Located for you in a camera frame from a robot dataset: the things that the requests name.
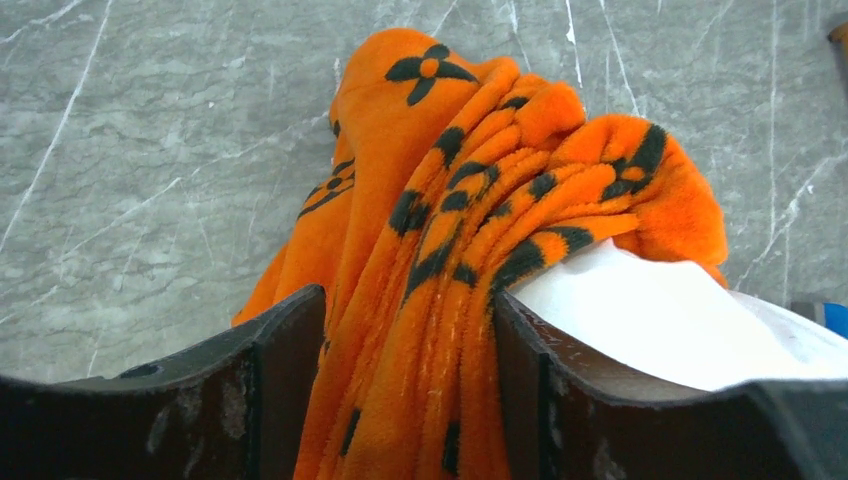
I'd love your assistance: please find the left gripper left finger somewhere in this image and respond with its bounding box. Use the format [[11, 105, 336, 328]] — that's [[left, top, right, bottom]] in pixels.
[[1, 285, 325, 479]]

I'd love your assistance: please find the orange patterned pillowcase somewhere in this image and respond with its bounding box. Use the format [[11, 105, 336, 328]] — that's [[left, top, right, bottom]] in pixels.
[[235, 28, 728, 479]]

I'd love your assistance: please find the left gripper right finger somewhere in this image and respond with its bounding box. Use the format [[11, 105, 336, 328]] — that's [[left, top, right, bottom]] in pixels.
[[493, 294, 847, 479]]

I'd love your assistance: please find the blue block front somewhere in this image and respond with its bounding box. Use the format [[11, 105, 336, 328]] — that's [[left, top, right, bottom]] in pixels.
[[791, 301, 848, 338]]

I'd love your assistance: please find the orange wooden rack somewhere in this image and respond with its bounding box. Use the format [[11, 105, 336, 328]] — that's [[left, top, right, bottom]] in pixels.
[[827, 22, 848, 51]]

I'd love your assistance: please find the white pillow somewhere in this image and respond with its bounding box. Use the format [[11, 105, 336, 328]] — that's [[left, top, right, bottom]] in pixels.
[[509, 240, 847, 392]]

